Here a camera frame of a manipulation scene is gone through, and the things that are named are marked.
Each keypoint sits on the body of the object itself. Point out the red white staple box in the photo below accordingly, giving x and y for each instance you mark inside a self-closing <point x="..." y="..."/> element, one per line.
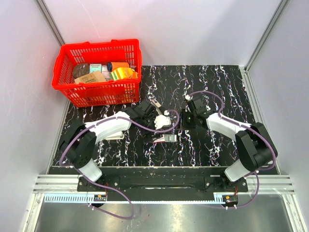
<point x="166" y="138"/>

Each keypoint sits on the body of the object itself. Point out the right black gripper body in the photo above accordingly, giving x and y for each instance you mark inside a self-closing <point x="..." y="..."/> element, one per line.
<point x="187" y="121"/>

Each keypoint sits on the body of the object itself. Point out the yellow orange snack box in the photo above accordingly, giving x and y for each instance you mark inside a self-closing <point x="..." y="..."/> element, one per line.
<point x="124" y="73"/>

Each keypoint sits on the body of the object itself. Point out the aluminium frame rail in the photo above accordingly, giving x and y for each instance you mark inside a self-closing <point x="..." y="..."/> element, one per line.
<point x="264" y="184"/>

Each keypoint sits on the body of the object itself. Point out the orange bottle blue cap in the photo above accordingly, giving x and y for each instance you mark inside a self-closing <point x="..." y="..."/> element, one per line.
<point x="111" y="66"/>

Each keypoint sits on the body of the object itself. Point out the red plastic shopping basket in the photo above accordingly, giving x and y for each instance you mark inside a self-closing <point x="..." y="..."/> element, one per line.
<point x="97" y="94"/>

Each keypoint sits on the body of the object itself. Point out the brown round cookie pack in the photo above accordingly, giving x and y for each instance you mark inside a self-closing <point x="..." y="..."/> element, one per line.
<point x="80" y="69"/>

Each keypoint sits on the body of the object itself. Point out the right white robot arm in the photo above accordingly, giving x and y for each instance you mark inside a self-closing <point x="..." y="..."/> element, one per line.
<point x="254" y="145"/>

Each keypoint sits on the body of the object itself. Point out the brown cardboard box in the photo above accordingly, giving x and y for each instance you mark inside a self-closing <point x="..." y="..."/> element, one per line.
<point x="93" y="77"/>

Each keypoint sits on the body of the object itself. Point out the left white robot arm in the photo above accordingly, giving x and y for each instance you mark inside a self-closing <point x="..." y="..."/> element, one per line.
<point x="79" y="142"/>

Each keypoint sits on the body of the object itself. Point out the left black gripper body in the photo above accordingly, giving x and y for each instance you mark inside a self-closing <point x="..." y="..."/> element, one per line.
<point x="147" y="135"/>

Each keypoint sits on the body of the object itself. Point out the teal white box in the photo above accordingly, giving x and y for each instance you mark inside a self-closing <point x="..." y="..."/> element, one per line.
<point x="95" y="67"/>

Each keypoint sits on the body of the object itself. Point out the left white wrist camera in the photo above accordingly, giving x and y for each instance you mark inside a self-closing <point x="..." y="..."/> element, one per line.
<point x="162" y="120"/>

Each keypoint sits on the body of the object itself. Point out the pink white small box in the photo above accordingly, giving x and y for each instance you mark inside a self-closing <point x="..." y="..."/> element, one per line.
<point x="105" y="72"/>

